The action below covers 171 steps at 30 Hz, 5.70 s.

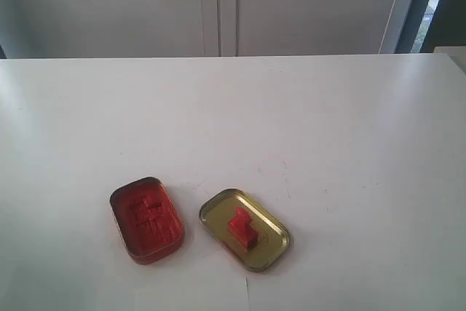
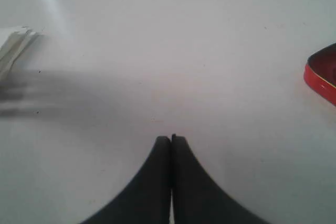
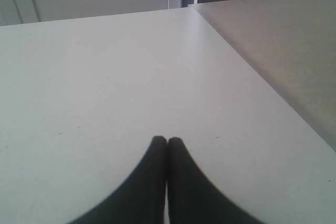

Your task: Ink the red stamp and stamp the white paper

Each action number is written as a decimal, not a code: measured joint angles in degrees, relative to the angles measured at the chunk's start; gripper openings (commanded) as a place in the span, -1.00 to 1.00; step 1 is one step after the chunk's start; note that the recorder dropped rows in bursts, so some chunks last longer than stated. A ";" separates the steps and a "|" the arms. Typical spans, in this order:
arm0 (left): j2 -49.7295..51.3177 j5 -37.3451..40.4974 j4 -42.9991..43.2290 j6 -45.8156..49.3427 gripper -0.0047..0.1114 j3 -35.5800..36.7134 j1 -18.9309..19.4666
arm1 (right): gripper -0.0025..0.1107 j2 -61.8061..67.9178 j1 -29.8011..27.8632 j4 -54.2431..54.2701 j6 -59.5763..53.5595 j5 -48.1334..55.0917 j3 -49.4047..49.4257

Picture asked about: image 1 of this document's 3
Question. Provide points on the white cabinet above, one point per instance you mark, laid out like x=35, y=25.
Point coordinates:
x=191, y=28

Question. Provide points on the white paper sheet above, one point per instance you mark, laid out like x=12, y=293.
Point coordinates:
x=199, y=293

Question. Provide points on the red plastic stamp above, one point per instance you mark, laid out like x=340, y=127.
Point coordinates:
x=240, y=227

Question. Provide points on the red ink pad tin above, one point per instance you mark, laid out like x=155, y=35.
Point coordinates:
x=148, y=222

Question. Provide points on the gold tin lid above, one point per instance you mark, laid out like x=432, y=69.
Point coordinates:
x=274, y=239

